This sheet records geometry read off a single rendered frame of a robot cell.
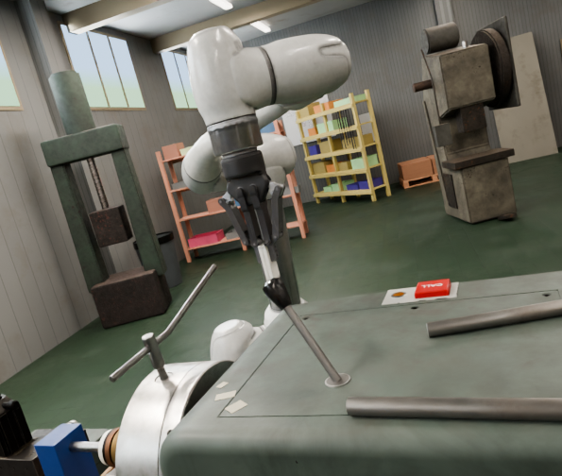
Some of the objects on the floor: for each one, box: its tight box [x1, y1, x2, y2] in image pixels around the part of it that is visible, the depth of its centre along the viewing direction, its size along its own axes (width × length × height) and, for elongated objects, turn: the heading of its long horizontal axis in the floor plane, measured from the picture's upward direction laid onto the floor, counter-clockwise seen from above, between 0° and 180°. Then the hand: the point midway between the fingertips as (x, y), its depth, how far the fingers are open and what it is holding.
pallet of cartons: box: [397, 155, 439, 189], centre depth 1101 cm, size 137×99×48 cm
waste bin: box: [132, 231, 183, 289], centre depth 734 cm, size 58×58×73 cm
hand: (269, 262), depth 95 cm, fingers closed
